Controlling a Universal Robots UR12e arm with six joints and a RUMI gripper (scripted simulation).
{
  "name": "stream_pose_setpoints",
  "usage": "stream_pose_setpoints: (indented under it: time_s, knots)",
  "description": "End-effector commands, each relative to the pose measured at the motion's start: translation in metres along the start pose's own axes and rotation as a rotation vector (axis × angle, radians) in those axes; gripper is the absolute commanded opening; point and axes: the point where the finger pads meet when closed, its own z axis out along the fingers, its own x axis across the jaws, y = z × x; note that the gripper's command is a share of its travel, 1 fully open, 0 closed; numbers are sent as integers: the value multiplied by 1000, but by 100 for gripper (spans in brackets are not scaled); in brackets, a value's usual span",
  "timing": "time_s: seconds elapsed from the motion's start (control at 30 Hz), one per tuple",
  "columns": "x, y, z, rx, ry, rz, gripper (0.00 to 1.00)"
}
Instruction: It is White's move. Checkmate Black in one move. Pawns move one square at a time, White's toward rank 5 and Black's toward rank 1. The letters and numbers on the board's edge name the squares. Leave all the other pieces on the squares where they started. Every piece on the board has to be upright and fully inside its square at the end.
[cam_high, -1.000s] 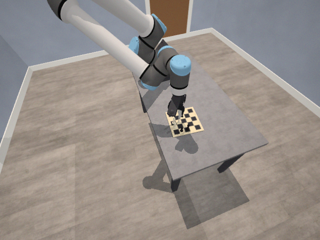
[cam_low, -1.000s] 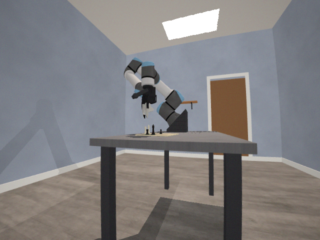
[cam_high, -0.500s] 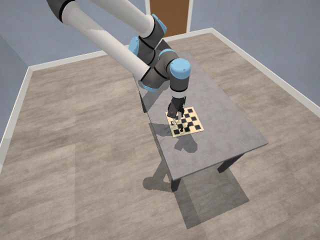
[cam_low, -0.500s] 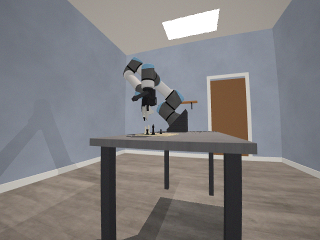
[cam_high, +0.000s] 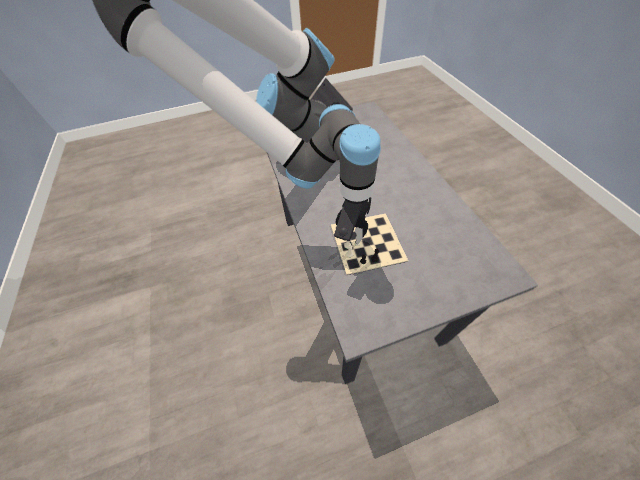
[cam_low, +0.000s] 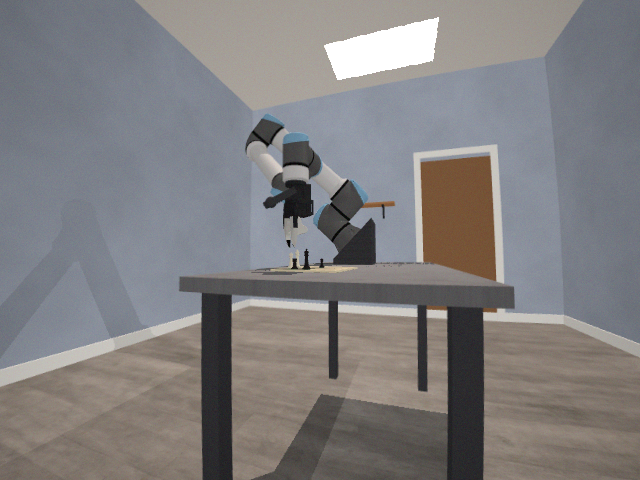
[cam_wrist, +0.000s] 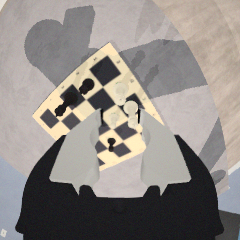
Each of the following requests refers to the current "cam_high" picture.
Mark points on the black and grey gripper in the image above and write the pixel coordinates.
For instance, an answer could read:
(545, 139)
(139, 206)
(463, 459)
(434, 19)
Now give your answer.
(361, 224)

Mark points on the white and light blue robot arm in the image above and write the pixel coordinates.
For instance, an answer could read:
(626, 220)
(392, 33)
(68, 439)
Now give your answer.
(302, 59)

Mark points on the cream and black chessboard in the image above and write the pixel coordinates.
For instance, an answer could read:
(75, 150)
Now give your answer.
(380, 235)

